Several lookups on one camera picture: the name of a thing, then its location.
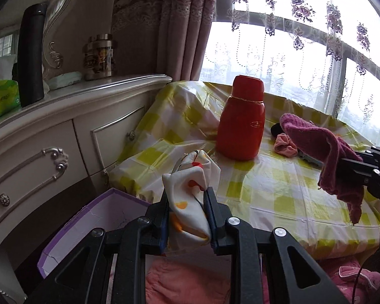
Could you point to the grey window frame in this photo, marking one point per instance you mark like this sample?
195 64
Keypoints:
304 30

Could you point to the glass jar with metal lid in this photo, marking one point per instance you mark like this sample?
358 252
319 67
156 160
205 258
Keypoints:
98 60

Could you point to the green tissue pack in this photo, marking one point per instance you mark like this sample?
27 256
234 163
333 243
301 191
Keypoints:
0 101

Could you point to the pale green wipes pack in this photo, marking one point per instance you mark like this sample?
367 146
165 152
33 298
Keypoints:
65 79

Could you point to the brown patterned curtain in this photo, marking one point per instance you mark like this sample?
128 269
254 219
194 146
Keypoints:
177 22

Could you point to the magenta knitted cloth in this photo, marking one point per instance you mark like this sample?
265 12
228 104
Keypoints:
316 142

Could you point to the white orange-printed cloth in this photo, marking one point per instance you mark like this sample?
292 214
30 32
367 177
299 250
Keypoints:
190 202

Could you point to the black tall flask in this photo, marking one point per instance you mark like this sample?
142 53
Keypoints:
31 57

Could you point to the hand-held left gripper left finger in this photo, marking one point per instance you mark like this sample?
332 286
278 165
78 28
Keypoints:
163 234

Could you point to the pink embroidered cloth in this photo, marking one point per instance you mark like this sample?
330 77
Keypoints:
345 281

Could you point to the black elastic band roll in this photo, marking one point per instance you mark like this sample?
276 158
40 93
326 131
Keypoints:
275 129

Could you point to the cream carved dresser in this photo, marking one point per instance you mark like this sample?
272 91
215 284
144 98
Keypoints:
50 133

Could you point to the pink garment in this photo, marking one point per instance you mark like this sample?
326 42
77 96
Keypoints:
183 281

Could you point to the yellow checked tablecloth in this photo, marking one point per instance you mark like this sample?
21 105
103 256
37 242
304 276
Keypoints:
272 193

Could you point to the purple cardboard box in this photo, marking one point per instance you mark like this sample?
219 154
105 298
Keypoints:
114 209

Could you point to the ornate mirror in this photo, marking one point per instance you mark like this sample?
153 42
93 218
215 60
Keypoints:
6 25

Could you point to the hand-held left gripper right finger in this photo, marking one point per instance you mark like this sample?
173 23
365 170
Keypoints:
209 221

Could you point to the pink scrunchie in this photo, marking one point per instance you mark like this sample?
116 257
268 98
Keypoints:
285 145

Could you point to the red thermos flask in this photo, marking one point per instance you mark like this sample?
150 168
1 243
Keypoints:
240 123

